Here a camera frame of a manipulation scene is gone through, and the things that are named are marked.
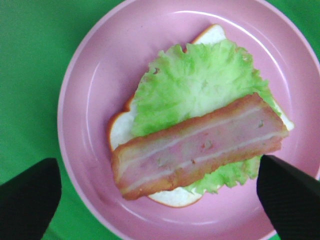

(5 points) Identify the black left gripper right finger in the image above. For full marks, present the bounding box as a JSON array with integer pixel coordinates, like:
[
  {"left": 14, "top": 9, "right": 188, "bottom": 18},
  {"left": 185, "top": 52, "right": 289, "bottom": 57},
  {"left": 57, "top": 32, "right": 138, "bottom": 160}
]
[{"left": 256, "top": 155, "right": 320, "bottom": 240}]

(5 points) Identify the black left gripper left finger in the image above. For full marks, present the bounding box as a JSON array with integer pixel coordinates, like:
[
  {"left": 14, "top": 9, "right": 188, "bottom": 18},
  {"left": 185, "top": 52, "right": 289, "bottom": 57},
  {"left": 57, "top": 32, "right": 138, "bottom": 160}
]
[{"left": 0, "top": 158, "right": 62, "bottom": 240}]

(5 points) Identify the toy bacon strip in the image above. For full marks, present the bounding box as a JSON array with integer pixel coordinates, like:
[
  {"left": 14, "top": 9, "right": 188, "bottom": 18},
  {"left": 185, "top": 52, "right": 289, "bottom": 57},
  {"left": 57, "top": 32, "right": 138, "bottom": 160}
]
[{"left": 111, "top": 93, "right": 289, "bottom": 200}]

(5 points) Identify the toy bread slice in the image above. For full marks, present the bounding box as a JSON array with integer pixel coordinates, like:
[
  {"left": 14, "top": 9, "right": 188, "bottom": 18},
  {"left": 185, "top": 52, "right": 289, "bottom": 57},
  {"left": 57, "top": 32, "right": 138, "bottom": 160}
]
[{"left": 107, "top": 23, "right": 295, "bottom": 208}]

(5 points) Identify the toy lettuce leaf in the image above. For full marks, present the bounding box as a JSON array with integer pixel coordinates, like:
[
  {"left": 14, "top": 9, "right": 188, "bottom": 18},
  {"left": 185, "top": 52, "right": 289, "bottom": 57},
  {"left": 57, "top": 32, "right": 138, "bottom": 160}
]
[{"left": 130, "top": 38, "right": 282, "bottom": 196}]

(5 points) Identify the pink round plate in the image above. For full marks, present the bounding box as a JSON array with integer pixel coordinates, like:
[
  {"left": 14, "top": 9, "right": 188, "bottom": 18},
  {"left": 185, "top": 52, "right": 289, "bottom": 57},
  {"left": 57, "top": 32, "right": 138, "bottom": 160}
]
[{"left": 57, "top": 0, "right": 320, "bottom": 240}]

